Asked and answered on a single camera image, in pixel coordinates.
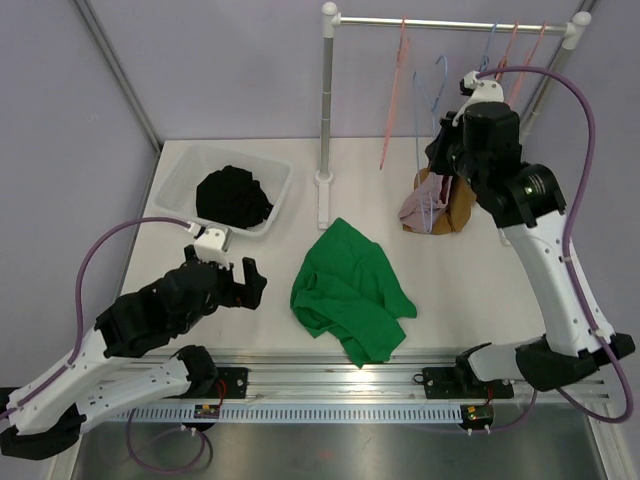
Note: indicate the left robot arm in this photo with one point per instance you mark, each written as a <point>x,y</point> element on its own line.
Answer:
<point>46,419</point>

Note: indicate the metal clothes rack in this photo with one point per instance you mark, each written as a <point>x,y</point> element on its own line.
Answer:
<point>569,32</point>

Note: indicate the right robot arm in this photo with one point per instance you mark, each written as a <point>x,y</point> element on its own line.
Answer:
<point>480,148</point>

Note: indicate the black tank top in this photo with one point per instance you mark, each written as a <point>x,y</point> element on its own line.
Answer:
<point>232,196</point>

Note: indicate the green tank top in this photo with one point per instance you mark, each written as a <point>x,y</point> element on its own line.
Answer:
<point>347,287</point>

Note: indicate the brown tank top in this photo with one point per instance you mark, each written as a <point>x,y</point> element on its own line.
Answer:
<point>460,204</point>

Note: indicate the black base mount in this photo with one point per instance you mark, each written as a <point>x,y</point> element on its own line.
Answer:
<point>235,380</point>
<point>442,383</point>

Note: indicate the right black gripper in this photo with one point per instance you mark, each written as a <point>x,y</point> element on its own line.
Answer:
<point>438,161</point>

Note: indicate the pink wire hanger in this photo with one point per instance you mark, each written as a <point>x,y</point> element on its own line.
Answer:
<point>401,55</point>

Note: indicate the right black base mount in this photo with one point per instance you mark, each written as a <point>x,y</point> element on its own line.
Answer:
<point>442,383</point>

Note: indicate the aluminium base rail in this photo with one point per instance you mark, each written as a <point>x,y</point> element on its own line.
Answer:
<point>331,377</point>

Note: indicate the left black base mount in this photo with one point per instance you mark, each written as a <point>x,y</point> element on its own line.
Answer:
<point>235,380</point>

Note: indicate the white slotted cable duct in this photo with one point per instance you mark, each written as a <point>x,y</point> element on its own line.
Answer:
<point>270,413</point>

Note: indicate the mauve tank top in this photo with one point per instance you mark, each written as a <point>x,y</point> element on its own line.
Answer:
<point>439,187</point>

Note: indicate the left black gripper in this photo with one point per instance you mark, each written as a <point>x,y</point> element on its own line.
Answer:
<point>246,295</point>

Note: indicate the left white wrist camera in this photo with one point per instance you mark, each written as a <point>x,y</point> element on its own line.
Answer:
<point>210,244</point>

